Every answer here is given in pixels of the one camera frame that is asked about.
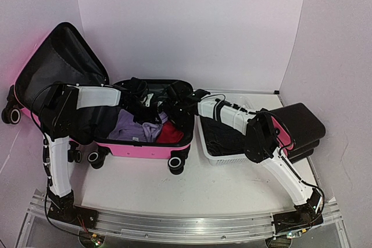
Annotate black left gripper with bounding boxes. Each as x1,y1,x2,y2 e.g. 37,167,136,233
123,100,162,125

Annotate pink hard-shell kids suitcase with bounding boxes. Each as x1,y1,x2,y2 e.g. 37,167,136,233
1,22,194,175

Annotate lilac purple shirt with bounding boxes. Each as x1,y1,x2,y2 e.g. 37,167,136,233
108,109,168,143

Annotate black denim jeans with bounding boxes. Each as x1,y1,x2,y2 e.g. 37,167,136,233
199,117,245,157

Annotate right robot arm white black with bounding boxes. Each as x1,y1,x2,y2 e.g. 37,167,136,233
161,81,326,229

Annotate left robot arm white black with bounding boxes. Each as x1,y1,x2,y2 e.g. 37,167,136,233
24,80,166,223

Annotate red garment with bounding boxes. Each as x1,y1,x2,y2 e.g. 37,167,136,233
156,121,184,143

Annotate white perforated plastic basket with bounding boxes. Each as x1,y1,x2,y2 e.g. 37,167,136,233
196,94,262,167

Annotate pink and black drawer organizer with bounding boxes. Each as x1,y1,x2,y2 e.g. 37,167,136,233
271,103,326,163

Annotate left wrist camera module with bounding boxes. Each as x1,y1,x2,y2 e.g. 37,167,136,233
141,93,154,107

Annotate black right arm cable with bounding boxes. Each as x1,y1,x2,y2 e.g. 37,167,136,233
214,94,294,150

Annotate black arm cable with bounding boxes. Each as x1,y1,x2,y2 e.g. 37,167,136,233
28,84,65,138
214,94,294,150

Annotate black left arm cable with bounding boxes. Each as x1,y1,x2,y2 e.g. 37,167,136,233
28,84,65,138

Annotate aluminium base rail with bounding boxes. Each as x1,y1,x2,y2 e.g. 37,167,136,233
17,191,346,246

